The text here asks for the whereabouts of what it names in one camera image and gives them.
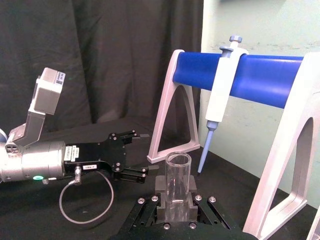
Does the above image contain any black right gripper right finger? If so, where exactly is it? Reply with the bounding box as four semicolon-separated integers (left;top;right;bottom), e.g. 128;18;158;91
188;175;232;229

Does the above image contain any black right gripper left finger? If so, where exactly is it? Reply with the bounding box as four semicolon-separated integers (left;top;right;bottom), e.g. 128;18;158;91
126;175;168;230

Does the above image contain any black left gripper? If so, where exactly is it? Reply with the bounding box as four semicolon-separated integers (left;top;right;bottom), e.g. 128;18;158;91
64;129;160;185

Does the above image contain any clear glass tube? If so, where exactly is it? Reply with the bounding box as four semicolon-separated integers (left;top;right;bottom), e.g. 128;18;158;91
165;151;192;222

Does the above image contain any white pipette with blue tip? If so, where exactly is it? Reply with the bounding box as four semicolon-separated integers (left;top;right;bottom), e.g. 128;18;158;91
197;34;250;175

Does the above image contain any black hanging curtain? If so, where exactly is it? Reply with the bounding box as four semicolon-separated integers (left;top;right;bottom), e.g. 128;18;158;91
0;0;205;133

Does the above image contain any white pipette stand blue bar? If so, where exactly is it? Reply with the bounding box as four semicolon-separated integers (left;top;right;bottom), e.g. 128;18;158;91
146;49;320;240

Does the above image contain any thin grey gripper cable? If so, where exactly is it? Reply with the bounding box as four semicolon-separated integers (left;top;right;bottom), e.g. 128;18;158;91
58;165;115;225

